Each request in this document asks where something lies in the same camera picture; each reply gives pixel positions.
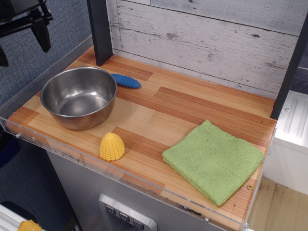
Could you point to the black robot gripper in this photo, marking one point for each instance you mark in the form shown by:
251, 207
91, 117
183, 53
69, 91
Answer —
17, 15

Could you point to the stainless steel bowl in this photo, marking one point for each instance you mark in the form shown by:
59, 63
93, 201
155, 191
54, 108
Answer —
80, 98

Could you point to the clear acrylic table guard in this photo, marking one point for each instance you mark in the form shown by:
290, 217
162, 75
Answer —
149, 120

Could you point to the yellow toy corn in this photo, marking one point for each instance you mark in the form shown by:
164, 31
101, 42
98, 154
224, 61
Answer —
111, 147

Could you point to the yellow object bottom left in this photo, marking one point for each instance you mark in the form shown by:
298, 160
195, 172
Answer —
29, 225

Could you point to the silver dispenser panel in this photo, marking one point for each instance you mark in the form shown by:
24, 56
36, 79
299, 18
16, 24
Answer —
126, 214

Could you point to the green folded cloth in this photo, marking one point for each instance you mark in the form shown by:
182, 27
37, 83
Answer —
216, 163

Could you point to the white aluminium side block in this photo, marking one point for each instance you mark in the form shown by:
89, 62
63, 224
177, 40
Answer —
292, 125

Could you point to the blue handled metal spoon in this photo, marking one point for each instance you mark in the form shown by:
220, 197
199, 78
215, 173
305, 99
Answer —
126, 81

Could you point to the black vertical post right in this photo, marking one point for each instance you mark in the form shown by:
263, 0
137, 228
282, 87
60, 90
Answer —
291, 70

